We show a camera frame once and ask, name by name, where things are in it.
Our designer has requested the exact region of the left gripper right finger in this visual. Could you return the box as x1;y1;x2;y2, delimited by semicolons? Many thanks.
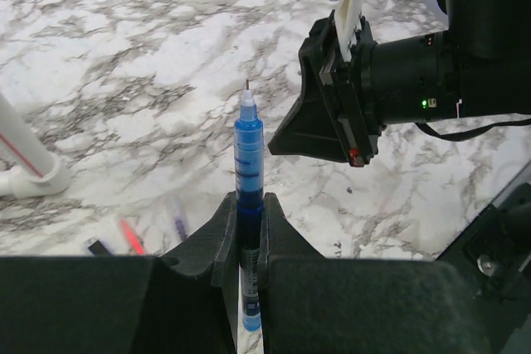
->
258;194;519;353

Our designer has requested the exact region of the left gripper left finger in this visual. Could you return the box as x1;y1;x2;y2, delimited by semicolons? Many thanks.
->
1;194;238;353

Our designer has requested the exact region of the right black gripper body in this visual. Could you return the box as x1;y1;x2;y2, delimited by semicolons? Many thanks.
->
319;13;384;167

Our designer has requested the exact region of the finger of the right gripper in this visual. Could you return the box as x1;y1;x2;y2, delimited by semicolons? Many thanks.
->
268;17;348;162

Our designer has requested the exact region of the red pen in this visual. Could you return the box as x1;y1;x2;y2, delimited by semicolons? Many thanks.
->
119;219;146;255

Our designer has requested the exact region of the blue pen cap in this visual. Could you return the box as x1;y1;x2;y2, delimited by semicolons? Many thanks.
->
233;87;264;332

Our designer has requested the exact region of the purple pen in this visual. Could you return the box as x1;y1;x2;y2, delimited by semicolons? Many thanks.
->
169;197;188;242

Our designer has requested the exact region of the white blue pen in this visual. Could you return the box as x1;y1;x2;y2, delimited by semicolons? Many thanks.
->
85;239;113;256

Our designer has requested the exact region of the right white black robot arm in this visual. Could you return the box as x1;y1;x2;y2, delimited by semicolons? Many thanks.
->
269;0;530;167

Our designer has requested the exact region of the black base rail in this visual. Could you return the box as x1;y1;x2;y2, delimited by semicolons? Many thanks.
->
438;181;530;302

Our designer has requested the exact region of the white pvc pipe frame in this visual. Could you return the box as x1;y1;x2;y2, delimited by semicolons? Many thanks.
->
1;97;71;199

